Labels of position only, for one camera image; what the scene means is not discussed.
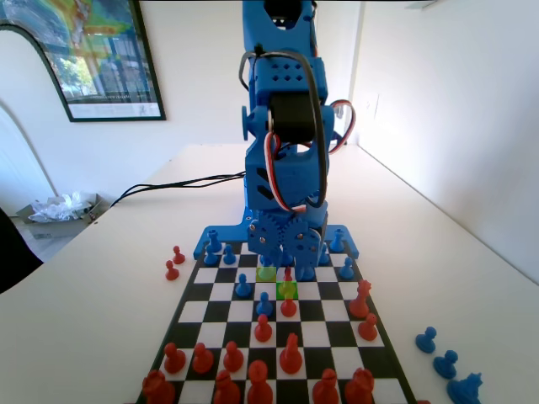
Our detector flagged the black and white chessboard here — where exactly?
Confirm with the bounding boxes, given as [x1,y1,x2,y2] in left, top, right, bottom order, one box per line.
[134,239,419,404]

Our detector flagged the white door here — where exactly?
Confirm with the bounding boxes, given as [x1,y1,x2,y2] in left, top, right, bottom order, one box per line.
[314,0,364,146]

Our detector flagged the crumpled white plastic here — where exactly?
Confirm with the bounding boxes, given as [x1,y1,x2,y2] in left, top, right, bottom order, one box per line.
[28,191,93,223]

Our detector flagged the cardboard box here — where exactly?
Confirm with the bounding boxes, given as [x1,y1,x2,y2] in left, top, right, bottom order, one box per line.
[15,192,111,242]

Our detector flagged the black chair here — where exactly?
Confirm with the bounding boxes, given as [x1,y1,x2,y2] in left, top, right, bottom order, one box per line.
[0,205,45,295]

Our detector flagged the white arched panel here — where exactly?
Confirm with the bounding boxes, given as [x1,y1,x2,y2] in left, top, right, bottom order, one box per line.
[0,23,72,218]

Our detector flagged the blue printed base plate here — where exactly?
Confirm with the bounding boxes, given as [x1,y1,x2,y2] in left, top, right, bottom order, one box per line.
[192,214,361,260]

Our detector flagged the thick black camera cable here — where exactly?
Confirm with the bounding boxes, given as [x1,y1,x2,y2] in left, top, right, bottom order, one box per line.
[237,44,330,208]

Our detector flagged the red white servo wire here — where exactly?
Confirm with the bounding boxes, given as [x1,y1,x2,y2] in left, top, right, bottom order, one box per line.
[263,130,311,215]
[330,99,357,156]

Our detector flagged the black table cable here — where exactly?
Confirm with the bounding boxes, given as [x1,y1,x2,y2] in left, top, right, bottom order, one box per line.
[125,178,247,197]
[109,170,247,208]

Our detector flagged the dark framed wall poster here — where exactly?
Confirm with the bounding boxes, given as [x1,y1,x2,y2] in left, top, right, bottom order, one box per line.
[0,0,168,124]

